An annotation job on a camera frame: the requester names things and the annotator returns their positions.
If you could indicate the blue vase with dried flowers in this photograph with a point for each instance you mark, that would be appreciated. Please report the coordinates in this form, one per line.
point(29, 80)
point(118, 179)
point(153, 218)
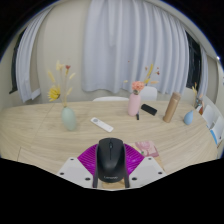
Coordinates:
point(188, 117)

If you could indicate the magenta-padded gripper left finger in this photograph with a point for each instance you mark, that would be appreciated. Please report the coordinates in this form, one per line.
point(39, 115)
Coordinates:
point(75, 170)

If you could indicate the green vase with yellow flowers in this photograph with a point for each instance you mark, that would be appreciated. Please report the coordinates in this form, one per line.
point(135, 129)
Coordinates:
point(68, 118)

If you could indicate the pink vase with orange flowers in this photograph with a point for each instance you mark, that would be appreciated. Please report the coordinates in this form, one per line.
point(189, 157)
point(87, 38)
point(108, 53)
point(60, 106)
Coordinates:
point(134, 104)

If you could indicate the small black box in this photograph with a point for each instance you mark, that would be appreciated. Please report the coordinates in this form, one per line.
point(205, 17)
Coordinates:
point(149, 109)

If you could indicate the wide white curtain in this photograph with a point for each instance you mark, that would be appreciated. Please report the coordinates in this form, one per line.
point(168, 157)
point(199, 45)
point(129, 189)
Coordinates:
point(133, 46)

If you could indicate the tan insulated bottle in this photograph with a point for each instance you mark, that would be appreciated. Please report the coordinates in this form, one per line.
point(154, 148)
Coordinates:
point(171, 107)

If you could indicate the thin white curtain strip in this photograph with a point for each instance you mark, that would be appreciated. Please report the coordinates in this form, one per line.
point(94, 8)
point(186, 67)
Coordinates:
point(202, 73)

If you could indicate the dark window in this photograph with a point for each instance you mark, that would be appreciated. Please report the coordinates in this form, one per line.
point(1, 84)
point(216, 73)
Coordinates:
point(16, 63)
point(193, 60)

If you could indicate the white remote control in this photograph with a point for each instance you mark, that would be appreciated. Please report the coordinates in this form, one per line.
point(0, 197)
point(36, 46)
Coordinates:
point(101, 124)

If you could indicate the narrow white curtain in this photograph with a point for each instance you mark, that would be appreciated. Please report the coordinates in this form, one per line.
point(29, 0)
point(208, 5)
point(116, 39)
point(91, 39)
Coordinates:
point(30, 60)

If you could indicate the black computer mouse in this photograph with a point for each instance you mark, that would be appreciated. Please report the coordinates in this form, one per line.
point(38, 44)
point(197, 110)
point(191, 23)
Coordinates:
point(110, 160)

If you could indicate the cartoon print mouse pad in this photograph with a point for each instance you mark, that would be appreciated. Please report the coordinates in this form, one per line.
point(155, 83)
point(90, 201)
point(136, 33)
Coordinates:
point(148, 148)

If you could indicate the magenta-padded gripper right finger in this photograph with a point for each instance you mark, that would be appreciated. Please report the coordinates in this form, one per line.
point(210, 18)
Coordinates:
point(148, 170)

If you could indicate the black pen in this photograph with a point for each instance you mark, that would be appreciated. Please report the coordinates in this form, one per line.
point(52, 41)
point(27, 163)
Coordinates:
point(137, 116)

